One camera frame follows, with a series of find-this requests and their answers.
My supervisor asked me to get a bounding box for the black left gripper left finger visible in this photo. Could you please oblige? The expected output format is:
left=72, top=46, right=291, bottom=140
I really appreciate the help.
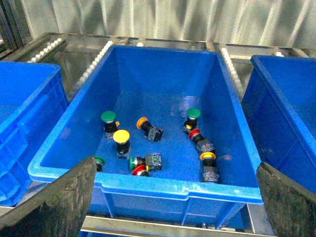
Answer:
left=0, top=156, right=97, bottom=237

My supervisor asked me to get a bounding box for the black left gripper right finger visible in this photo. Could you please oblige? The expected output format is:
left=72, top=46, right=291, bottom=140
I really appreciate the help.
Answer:
left=256, top=162, right=316, bottom=237

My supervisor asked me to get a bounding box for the yellow button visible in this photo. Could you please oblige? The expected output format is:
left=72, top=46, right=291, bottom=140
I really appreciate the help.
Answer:
left=200, top=152, right=220, bottom=184
left=136, top=117, right=163, bottom=142
left=113, top=129, right=130, bottom=159

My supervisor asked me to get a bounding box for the blue bin with buttons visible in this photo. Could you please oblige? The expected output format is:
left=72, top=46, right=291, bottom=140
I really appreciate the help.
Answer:
left=28, top=46, right=263, bottom=227

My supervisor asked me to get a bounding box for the green button front left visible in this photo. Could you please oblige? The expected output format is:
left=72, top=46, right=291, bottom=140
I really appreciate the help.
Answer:
left=94, top=156, right=105, bottom=172

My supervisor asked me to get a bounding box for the red button front hidden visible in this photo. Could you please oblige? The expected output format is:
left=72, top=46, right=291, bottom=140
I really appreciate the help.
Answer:
left=131, top=165, right=150, bottom=177

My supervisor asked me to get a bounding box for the yellow button upright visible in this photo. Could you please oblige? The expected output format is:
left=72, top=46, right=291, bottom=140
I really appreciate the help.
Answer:
left=113, top=129, right=130, bottom=159

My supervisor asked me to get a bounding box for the green button upright left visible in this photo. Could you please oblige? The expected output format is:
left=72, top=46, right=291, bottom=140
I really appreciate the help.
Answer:
left=101, top=111, right=119, bottom=140

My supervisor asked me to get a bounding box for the green button upright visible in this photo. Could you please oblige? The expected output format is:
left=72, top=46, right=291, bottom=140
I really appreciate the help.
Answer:
left=182, top=108, right=201, bottom=134
left=101, top=111, right=119, bottom=140

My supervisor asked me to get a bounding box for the red button lying behind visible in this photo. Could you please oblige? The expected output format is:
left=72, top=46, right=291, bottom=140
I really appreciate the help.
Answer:
left=188, top=128, right=216, bottom=155

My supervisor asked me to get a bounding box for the green button lying centre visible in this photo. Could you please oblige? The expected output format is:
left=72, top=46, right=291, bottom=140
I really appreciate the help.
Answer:
left=129, top=153, right=162, bottom=172

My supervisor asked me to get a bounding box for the blue bin far left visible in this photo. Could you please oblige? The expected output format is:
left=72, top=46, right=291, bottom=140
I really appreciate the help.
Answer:
left=0, top=61, right=68, bottom=207

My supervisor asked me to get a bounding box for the blue target bin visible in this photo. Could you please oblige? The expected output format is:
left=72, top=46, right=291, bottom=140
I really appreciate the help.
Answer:
left=242, top=55, right=316, bottom=192

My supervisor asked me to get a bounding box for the green button upright right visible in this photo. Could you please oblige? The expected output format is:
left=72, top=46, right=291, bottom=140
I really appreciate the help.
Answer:
left=182, top=108, right=201, bottom=134

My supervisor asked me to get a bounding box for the metal shelf front rail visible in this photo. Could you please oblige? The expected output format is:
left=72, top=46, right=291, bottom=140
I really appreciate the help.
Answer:
left=81, top=215, right=262, bottom=237

